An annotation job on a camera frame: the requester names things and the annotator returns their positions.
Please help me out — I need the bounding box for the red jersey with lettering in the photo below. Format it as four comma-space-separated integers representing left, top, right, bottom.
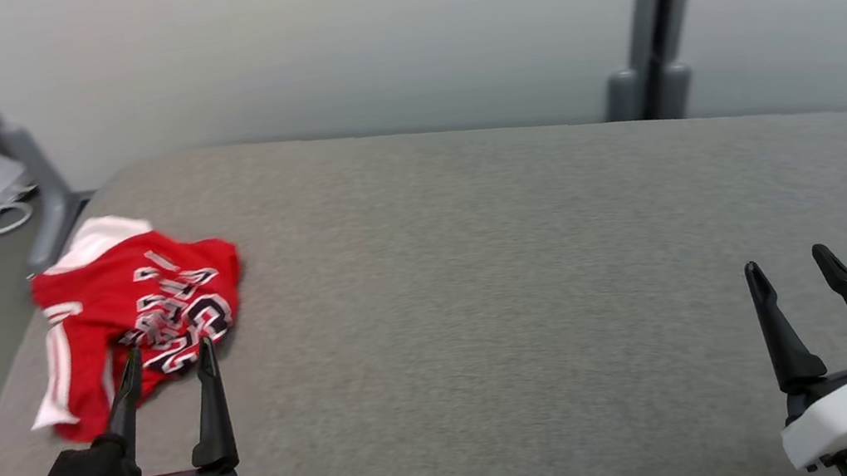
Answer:
1, 197, 264, 451

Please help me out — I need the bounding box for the grey cylindrical post foot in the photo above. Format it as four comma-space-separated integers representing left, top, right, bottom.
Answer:
654, 61, 699, 121
600, 68, 647, 124

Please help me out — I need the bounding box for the grey fabric sofa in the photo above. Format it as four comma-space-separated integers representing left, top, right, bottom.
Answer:
0, 52, 847, 476

